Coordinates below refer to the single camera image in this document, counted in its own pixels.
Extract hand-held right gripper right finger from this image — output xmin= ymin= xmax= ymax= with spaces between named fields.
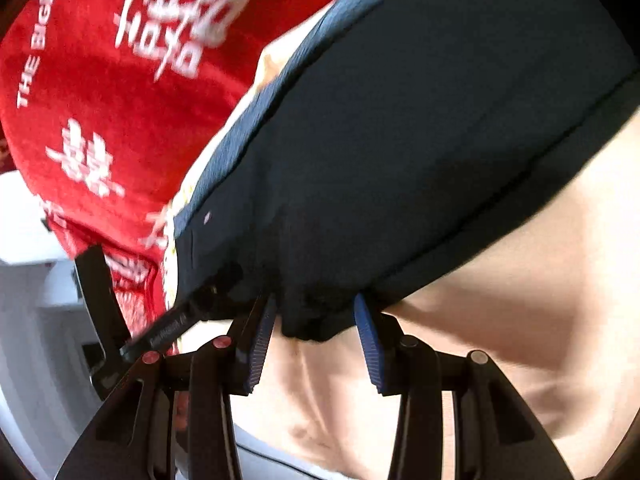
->
xmin=353 ymin=293 xmax=576 ymax=480

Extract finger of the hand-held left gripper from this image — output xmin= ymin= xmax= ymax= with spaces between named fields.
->
xmin=120 ymin=261 xmax=246 ymax=362
xmin=73 ymin=244 xmax=142 ymax=402

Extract dark navy pants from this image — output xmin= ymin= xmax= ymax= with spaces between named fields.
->
xmin=172 ymin=0 xmax=640 ymax=343

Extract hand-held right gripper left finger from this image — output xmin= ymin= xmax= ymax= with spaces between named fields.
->
xmin=55 ymin=295 xmax=279 ymax=480

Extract beige bed sheet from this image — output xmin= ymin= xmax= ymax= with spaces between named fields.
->
xmin=160 ymin=2 xmax=640 ymax=480

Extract red printed cloth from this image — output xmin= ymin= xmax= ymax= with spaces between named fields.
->
xmin=0 ymin=0 xmax=381 ymax=346

